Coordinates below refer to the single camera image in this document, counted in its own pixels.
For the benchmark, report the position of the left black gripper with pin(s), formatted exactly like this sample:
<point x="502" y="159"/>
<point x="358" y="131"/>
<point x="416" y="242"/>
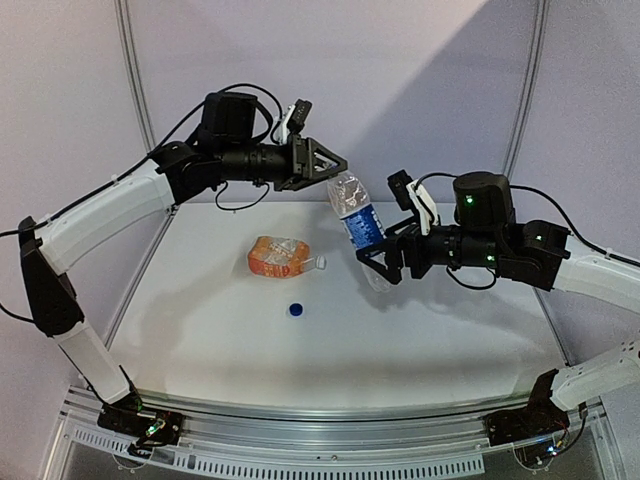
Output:
<point x="303" y="160"/>

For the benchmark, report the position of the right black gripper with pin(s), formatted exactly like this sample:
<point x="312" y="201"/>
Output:
<point x="393" y="255"/>

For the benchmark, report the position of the clear bottle blue label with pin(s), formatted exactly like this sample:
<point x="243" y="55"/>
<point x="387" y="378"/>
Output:
<point x="352" y="205"/>

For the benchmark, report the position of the white bottle cap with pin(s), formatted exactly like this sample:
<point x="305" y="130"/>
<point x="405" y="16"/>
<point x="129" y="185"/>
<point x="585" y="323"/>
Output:
<point x="321" y="262"/>

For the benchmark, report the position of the crushed orange label bottle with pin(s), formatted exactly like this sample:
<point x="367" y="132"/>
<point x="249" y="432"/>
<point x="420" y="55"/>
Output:
<point x="280" y="258"/>

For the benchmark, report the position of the blue bottle cap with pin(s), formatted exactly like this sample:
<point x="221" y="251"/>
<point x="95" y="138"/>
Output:
<point x="296" y="309"/>

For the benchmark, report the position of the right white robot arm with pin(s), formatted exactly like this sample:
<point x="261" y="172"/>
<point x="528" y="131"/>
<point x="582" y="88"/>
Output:
<point x="538" y="253"/>

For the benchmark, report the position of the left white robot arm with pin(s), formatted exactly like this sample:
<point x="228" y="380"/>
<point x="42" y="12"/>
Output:
<point x="237" y="139"/>

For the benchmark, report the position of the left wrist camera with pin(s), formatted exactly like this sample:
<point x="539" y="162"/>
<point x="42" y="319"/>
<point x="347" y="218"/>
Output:
<point x="292" y="122"/>

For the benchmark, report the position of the aluminium front rail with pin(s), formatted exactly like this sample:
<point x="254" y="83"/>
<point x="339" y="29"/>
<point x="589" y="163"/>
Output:
<point x="231" y="441"/>

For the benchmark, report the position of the right aluminium corner post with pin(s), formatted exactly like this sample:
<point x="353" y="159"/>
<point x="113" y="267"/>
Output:
<point x="526" y="96"/>

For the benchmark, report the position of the aluminium corner post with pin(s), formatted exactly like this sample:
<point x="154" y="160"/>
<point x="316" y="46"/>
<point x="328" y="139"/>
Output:
<point x="133" y="72"/>
<point x="526" y="96"/>

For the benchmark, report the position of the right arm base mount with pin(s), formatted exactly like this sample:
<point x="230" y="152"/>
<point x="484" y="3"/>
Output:
<point x="525" y="425"/>

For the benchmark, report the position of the left aluminium corner post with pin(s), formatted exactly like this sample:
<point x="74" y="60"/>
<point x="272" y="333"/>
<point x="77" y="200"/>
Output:
<point x="133" y="72"/>

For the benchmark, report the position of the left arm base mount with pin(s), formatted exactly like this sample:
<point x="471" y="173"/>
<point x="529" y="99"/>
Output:
<point x="150" y="428"/>

